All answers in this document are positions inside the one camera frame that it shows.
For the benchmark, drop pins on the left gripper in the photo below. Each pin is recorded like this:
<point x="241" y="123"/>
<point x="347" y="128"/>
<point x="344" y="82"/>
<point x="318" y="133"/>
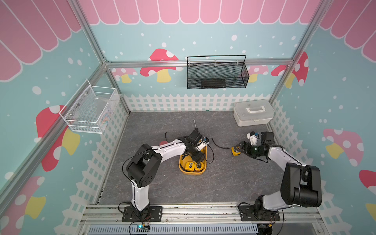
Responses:
<point x="199" y="157"/>

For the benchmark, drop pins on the yellow tape measure in tray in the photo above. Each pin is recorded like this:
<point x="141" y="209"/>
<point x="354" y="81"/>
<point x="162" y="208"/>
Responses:
<point x="190" y="167"/>

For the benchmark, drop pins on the white wire wall basket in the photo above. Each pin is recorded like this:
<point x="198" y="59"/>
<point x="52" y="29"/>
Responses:
<point x="91" y="108"/>

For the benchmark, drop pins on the black mesh wall basket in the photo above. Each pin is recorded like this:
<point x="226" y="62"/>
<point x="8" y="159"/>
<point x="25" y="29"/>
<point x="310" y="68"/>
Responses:
<point x="217" y="72"/>

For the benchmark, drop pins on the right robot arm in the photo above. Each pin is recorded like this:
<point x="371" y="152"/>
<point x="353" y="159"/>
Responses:
<point x="301" y="183"/>

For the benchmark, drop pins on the green lit circuit board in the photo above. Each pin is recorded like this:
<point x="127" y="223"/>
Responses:
<point x="142" y="229"/>

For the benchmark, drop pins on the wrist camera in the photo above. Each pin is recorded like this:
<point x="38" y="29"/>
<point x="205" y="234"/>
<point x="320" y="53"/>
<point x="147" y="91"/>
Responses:
<point x="253" y="138"/>
<point x="203" y="143"/>

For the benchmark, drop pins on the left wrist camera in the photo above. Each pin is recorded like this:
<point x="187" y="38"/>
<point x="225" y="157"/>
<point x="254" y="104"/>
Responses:
<point x="203" y="143"/>

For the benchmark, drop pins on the yellow storage tray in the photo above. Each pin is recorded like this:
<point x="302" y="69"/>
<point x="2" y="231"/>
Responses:
<point x="199" y="167"/>

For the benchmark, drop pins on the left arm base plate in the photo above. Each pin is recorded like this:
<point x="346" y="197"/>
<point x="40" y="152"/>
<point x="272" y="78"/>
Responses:
<point x="149" y="214"/>

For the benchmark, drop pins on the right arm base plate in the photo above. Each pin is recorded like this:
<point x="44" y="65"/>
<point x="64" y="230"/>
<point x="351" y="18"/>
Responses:
<point x="251" y="213"/>

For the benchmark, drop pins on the white plastic toolbox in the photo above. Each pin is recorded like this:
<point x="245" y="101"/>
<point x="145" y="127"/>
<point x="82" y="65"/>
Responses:
<point x="256" y="112"/>

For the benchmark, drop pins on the yellow 3m tape measure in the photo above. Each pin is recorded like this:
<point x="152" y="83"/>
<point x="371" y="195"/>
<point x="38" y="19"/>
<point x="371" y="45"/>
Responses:
<point x="233" y="150"/>

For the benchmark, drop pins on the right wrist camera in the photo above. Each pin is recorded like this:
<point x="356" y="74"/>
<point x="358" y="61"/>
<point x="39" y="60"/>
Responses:
<point x="253" y="138"/>

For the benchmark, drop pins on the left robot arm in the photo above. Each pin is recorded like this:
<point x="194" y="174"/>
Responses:
<point x="143" y="166"/>

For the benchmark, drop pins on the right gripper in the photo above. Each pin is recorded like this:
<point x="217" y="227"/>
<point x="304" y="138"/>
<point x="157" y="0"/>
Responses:
<point x="247" y="150"/>

